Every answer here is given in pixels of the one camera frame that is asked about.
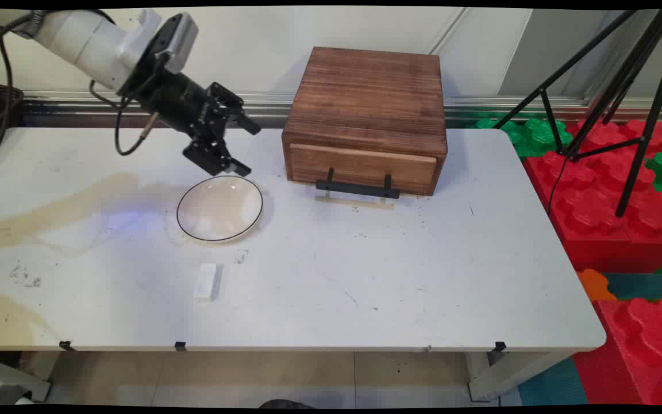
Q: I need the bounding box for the large red foam block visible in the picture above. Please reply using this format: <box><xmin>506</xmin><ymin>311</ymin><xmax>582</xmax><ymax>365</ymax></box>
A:
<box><xmin>523</xmin><ymin>118</ymin><xmax>662</xmax><ymax>274</ymax></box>

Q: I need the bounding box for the teal foam floor mat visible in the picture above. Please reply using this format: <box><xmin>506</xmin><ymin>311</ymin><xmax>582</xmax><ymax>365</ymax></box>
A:
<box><xmin>517</xmin><ymin>256</ymin><xmax>662</xmax><ymax>407</ymax></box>

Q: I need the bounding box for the white table leg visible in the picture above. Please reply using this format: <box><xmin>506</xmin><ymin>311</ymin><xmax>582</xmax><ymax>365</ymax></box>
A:
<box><xmin>0</xmin><ymin>351</ymin><xmax>60</xmax><ymax>405</ymax></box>
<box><xmin>465</xmin><ymin>350</ymin><xmax>574</xmax><ymax>403</ymax></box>

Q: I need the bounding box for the white plate with dark rim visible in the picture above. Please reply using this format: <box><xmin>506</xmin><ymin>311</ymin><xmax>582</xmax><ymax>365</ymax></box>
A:
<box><xmin>176</xmin><ymin>175</ymin><xmax>264</xmax><ymax>243</ymax></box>

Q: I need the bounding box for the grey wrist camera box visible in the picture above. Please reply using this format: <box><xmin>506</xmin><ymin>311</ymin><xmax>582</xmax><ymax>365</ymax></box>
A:
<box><xmin>155</xmin><ymin>13</ymin><xmax>200</xmax><ymax>75</ymax></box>

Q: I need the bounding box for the aluminium wall rail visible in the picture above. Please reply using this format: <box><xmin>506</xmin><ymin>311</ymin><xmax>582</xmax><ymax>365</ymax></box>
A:
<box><xmin>21</xmin><ymin>91</ymin><xmax>662</xmax><ymax>128</ymax></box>

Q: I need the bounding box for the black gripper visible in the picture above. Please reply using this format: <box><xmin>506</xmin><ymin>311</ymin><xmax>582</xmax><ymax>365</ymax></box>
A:
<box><xmin>117</xmin><ymin>55</ymin><xmax>262</xmax><ymax>178</ymax></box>

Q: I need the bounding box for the orange foam piece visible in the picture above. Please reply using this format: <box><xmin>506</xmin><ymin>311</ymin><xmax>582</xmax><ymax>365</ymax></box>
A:
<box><xmin>576</xmin><ymin>268</ymin><xmax>618</xmax><ymax>303</ymax></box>

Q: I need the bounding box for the black camera tripod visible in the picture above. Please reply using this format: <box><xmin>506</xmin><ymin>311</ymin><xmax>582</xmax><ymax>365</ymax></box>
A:
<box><xmin>491</xmin><ymin>8</ymin><xmax>662</xmax><ymax>219</ymax></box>

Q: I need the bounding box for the brown wooden cabinet case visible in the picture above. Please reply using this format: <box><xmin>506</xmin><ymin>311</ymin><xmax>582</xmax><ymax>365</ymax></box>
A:
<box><xmin>282</xmin><ymin>47</ymin><xmax>449</xmax><ymax>198</ymax></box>

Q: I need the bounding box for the black cable with metal plug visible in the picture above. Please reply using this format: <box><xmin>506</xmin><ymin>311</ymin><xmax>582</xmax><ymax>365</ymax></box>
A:
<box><xmin>89</xmin><ymin>78</ymin><xmax>162</xmax><ymax>158</ymax></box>

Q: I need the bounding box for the wooden drawer with black handle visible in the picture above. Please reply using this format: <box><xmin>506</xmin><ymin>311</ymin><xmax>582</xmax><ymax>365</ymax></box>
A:
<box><xmin>288</xmin><ymin>142</ymin><xmax>439</xmax><ymax>201</ymax></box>

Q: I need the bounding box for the long black cable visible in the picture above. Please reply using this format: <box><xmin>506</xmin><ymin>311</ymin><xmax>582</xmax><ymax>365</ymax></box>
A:
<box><xmin>0</xmin><ymin>10</ymin><xmax>41</xmax><ymax>163</ymax></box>

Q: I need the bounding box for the small white rectangular block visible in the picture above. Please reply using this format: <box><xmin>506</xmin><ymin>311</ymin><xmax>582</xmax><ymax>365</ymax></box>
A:
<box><xmin>193</xmin><ymin>263</ymin><xmax>219</xmax><ymax>302</ymax></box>

